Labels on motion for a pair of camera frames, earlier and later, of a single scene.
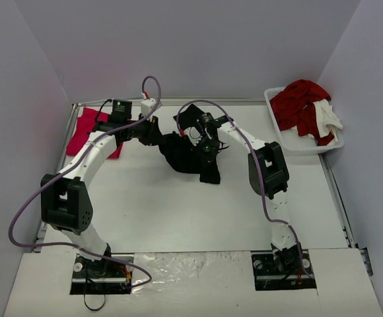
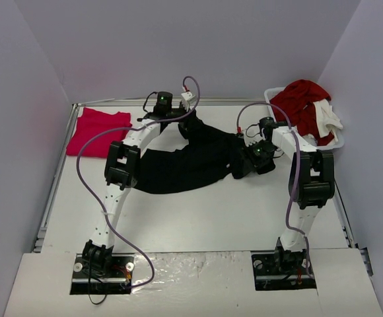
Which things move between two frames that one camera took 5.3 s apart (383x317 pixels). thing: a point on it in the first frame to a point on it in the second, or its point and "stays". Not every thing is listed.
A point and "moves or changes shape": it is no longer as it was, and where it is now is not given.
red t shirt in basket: [293, 106] stays
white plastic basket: [293, 142] stays
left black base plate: [106, 276] stays
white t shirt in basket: [327, 120] stays
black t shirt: [181, 152] moves or changes shape
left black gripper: [152, 130] to [185, 125]
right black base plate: [267, 277] stays
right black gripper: [208, 149] to [245, 158]
